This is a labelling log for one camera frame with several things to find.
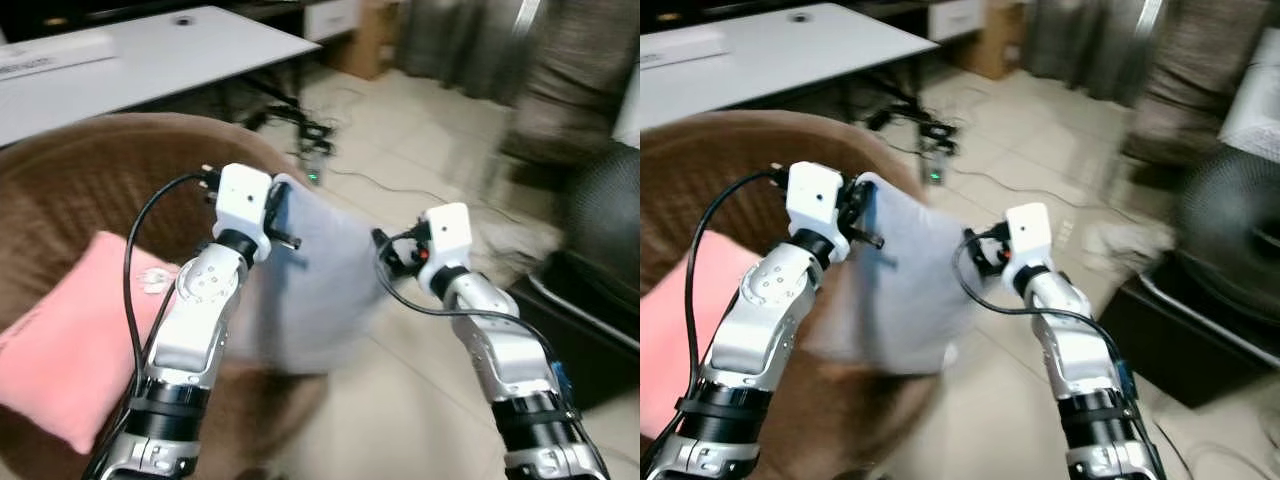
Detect grey pillow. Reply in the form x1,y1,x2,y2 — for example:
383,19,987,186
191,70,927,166
805,172,976,379
235,172,386,376

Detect grey desk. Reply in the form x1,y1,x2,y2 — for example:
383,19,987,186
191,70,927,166
1218,30,1280,161

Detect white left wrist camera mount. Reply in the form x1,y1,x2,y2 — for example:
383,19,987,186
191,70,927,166
785,160,846,263
213,163,273,263

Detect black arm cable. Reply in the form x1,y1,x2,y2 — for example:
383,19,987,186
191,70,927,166
645,168,786,480
955,235,1169,480
376,250,611,480
85,172,216,480

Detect white table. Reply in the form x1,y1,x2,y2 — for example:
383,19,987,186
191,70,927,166
0,5,336,151
640,2,951,136

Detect grey curtain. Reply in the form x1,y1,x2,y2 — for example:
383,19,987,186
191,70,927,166
1022,0,1151,106
398,0,526,106

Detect pink pillow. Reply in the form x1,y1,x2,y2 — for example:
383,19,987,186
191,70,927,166
0,230,186,456
640,230,761,441

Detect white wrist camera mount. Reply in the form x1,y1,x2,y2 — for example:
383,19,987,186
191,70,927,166
420,203,474,273
785,160,846,263
1003,202,1054,273
213,163,273,263

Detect grey round fan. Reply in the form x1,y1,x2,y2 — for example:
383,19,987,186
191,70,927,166
1140,145,1280,361
525,140,641,351

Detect crumpled white cloth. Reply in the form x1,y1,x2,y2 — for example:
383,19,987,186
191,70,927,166
470,205,566,276
1080,205,1176,276

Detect black box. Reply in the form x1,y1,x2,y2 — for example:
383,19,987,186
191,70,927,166
505,250,641,411
1095,250,1280,409

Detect power strip with green light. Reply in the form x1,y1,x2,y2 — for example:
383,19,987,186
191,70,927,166
298,140,331,189
920,140,951,189

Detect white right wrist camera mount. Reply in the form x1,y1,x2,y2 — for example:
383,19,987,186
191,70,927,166
1003,202,1054,273
420,203,474,273

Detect white drawer cabinet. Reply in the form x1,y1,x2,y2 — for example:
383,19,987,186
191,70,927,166
303,0,363,43
928,0,986,43

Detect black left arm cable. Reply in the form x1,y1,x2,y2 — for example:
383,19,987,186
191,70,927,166
645,168,786,480
85,172,216,480

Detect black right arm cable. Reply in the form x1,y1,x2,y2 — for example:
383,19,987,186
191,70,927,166
376,250,611,480
955,235,1169,480

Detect flat white box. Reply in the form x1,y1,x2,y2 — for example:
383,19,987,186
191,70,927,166
640,28,729,71
0,30,119,81

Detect brown fabric chair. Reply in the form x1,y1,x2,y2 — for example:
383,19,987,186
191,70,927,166
1120,0,1276,166
500,0,641,191

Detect cardboard box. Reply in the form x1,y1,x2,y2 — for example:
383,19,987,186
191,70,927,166
950,0,1031,81
325,0,401,81

